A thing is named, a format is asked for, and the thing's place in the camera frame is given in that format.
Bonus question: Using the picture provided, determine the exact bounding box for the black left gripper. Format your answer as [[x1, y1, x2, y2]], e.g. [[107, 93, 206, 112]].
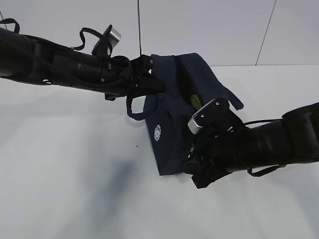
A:
[[104, 55, 165, 101]]

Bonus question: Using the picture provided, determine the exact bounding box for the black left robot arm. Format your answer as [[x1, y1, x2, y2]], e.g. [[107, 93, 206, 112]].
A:
[[0, 29, 165, 101]]

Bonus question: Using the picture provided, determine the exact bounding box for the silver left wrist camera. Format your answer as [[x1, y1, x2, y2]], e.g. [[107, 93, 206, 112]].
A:
[[91, 24, 122, 57]]

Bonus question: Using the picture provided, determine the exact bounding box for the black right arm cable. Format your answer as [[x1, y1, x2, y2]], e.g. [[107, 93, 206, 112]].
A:
[[243, 119, 287, 178]]

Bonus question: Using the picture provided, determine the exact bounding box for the navy blue lunch bag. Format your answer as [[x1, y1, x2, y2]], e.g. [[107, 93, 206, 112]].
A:
[[126, 53, 244, 176]]

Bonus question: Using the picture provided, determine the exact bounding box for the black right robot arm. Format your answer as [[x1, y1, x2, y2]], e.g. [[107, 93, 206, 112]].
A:
[[182, 98, 319, 189]]

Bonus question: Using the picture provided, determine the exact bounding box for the glass container green lid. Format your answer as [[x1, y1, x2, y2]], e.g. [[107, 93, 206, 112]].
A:
[[189, 94, 202, 110]]

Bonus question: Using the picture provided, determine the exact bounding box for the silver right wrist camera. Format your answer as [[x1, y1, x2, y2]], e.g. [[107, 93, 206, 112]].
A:
[[187, 98, 244, 135]]

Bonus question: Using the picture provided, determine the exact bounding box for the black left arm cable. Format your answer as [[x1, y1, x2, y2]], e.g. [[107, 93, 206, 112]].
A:
[[0, 17, 105, 50]]

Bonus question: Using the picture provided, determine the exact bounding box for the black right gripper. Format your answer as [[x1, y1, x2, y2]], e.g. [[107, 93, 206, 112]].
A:
[[183, 124, 239, 189]]

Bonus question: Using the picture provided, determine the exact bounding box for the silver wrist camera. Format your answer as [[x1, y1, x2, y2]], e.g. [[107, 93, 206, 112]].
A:
[[187, 98, 244, 135], [91, 24, 122, 57]]

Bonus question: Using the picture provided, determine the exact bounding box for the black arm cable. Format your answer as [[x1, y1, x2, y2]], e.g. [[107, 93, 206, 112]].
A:
[[243, 119, 287, 178], [0, 17, 105, 50]]

